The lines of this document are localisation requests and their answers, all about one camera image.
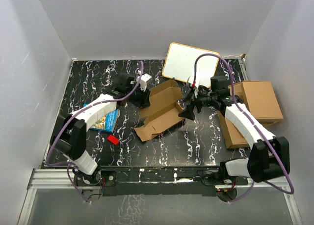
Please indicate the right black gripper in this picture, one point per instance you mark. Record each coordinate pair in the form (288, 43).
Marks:
(189, 112)

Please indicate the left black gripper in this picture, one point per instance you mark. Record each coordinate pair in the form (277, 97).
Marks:
(143, 101)

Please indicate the blue treehouse book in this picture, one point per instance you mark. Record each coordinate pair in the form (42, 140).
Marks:
(107, 120)

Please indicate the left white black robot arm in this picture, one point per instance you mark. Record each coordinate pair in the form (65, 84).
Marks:
(69, 133)

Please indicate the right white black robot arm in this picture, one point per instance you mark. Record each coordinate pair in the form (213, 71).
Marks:
(269, 157)

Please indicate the flat brown cardboard box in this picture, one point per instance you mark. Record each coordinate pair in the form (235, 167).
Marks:
(233, 138)

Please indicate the closed brown cardboard box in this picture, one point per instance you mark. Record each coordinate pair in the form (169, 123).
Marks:
(261, 101)

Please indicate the small red block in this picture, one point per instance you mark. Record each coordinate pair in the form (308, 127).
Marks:
(112, 139)

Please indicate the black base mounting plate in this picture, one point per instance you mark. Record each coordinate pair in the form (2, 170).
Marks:
(188, 180)

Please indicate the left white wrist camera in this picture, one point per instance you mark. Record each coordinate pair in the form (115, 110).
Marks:
(143, 81)

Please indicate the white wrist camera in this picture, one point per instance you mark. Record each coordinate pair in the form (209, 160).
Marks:
(143, 81)
(193, 84)

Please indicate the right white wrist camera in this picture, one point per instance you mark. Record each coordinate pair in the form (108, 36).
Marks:
(193, 84)

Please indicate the whiteboard with wooden frame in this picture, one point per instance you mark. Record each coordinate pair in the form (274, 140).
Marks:
(180, 60)

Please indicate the aluminium frame rail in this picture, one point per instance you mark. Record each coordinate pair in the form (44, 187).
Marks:
(160, 196)

